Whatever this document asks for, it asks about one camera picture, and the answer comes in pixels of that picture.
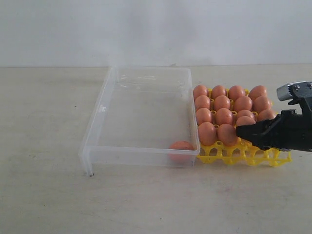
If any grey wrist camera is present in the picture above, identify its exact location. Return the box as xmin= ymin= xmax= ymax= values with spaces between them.
xmin=276 ymin=81 xmax=312 ymax=106

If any brown egg third row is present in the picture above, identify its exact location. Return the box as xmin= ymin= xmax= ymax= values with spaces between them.
xmin=215 ymin=108 xmax=234 ymax=125

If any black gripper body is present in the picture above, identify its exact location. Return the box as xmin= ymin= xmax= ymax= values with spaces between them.
xmin=259 ymin=110 xmax=312 ymax=152

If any clear plastic tray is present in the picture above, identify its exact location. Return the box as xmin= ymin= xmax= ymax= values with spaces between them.
xmin=79 ymin=67 xmax=200 ymax=176

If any yellow plastic egg tray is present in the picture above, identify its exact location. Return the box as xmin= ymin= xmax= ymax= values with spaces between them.
xmin=196 ymin=87 xmax=293 ymax=169

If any brown egg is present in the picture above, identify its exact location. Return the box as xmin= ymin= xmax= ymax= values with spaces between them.
xmin=257 ymin=109 xmax=276 ymax=122
xmin=236 ymin=116 xmax=256 ymax=127
xmin=233 ymin=96 xmax=253 ymax=113
xmin=193 ymin=84 xmax=208 ymax=100
xmin=214 ymin=95 xmax=231 ymax=111
xmin=248 ymin=85 xmax=268 ymax=100
xmin=198 ymin=122 xmax=217 ymax=146
xmin=228 ymin=85 xmax=246 ymax=101
xmin=211 ymin=85 xmax=227 ymax=99
xmin=168 ymin=141 xmax=195 ymax=162
xmin=195 ymin=95 xmax=211 ymax=111
xmin=217 ymin=123 xmax=238 ymax=147

